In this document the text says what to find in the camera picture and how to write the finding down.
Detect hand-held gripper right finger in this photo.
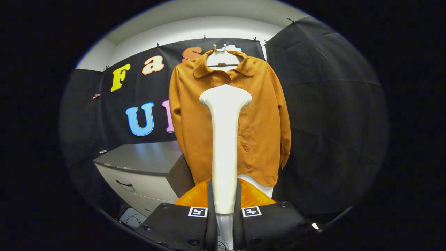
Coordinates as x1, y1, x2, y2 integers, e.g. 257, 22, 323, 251
232, 179, 315, 251

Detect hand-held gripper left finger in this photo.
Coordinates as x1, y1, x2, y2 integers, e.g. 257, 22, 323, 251
134, 179, 219, 251

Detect white garment steamer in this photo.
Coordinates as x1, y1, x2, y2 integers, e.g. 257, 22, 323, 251
199, 84, 253, 251

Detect orange button-up shirt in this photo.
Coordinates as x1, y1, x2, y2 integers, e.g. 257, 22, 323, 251
169, 49, 291, 187

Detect grey drawer cabinet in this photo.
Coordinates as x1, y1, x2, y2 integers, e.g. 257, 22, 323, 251
93, 140, 195, 217

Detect white mannequin torso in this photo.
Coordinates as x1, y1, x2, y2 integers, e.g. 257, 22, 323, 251
206, 44, 274, 198

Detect dark floor cables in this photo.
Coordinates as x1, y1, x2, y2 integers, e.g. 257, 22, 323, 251
118, 208, 147, 229

